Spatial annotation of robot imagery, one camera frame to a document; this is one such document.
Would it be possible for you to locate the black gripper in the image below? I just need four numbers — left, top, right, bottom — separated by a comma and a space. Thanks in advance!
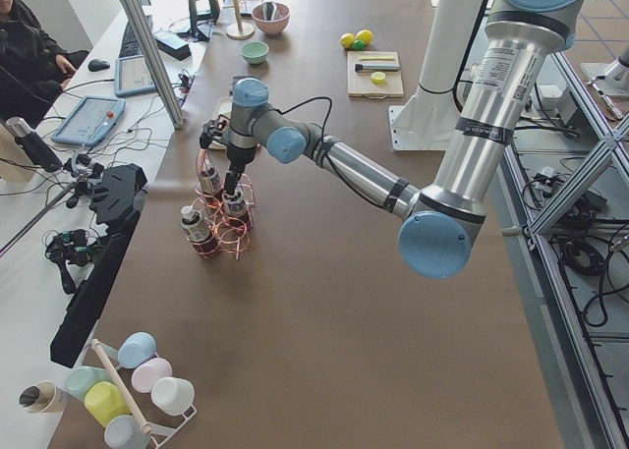
224, 143, 258, 194

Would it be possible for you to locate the tea bottle with white cap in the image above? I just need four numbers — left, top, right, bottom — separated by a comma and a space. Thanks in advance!
223, 188, 250, 229

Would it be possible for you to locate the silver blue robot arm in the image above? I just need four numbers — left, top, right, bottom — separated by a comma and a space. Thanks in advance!
224, 0, 585, 279

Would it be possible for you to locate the cream serving tray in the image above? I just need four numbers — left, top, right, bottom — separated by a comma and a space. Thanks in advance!
200, 96, 232, 150

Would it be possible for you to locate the green bowl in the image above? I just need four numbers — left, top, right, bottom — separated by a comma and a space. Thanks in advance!
240, 41, 269, 65

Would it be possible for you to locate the blue teach pendant far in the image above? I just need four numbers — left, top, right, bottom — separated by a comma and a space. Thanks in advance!
114, 55, 156, 97

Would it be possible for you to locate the blue teach pendant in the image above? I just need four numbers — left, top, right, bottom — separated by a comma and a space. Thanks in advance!
114, 55, 156, 97
51, 96, 126, 147

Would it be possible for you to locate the wooden stand with round base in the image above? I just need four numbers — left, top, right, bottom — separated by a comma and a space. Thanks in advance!
225, 0, 256, 40

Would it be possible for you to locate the black box device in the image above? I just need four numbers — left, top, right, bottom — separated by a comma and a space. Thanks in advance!
152, 30, 192, 61

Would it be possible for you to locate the blue teach pendant near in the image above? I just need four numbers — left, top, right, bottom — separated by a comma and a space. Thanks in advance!
51, 96, 126, 147

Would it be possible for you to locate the pink bowl with ice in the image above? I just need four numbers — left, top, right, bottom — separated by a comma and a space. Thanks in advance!
251, 2, 292, 36

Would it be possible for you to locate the bamboo cutting board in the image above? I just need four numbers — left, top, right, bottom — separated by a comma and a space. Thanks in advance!
347, 51, 404, 98

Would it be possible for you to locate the steel muddler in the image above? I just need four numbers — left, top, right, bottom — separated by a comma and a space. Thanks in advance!
354, 63, 400, 73

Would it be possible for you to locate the black keyboard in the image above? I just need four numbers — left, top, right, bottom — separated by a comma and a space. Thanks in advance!
118, 5, 153, 59

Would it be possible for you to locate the green circuit board gadget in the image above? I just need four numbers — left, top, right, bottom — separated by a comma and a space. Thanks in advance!
45, 229, 108, 295

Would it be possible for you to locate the metal ice scoop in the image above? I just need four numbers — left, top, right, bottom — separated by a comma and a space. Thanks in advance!
261, 0, 281, 22

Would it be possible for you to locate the half lemon slice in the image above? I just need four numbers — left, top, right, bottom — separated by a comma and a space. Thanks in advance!
371, 72, 386, 84

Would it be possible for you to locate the yellow plastic knife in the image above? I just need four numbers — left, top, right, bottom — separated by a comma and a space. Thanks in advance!
359, 54, 395, 61

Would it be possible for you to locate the yellow lemon near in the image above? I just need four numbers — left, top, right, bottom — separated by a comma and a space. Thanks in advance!
339, 33, 356, 49

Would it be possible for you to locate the yellow lemon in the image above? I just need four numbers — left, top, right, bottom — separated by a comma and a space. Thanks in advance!
356, 28, 374, 45
339, 33, 356, 49

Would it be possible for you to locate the black computer mouse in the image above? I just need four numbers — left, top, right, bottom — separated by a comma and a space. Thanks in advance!
87, 59, 110, 72

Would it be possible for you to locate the green lime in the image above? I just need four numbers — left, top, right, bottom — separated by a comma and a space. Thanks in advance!
351, 39, 367, 51

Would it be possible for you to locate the yellow lemon far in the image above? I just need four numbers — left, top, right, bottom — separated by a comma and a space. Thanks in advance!
356, 28, 374, 45

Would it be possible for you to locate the blue cup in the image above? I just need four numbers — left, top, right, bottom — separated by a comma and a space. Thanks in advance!
118, 331, 156, 368

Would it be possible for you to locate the pink cup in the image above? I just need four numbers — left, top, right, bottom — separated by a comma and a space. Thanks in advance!
131, 357, 172, 393

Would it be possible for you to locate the white cup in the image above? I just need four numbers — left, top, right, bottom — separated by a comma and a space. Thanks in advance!
150, 376, 195, 416

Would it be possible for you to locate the person in black jacket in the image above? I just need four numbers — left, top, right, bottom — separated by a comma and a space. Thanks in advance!
1, 0, 88, 126

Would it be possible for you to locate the mint green cup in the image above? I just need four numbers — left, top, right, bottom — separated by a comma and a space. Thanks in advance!
65, 365, 109, 401

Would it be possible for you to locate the yellow cup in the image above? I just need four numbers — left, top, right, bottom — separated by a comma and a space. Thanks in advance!
84, 381, 131, 427

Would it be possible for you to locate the grey cup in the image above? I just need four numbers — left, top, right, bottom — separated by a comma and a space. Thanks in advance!
104, 415, 150, 449

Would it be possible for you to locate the paper cup with dark contents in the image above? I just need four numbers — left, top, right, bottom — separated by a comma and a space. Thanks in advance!
19, 381, 67, 414

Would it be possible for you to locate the copper wire bottle rack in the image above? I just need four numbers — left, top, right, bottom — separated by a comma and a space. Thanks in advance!
192, 149, 256, 259

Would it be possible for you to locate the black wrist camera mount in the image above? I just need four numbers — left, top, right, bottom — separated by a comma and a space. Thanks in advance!
200, 114, 230, 150

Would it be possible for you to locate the aluminium frame post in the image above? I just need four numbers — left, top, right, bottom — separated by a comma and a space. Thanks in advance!
119, 0, 185, 130

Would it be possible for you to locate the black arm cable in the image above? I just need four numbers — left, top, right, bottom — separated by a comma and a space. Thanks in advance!
277, 96, 389, 209

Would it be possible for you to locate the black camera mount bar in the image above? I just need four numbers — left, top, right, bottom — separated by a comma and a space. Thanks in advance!
50, 164, 147, 368

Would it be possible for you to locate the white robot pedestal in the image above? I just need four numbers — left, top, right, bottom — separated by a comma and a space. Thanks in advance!
389, 0, 488, 151

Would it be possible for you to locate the white wire cup rack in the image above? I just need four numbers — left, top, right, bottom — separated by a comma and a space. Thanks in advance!
101, 342, 197, 448

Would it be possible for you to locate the wooden rack handle rod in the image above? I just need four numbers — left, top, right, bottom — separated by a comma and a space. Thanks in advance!
90, 339, 151, 434

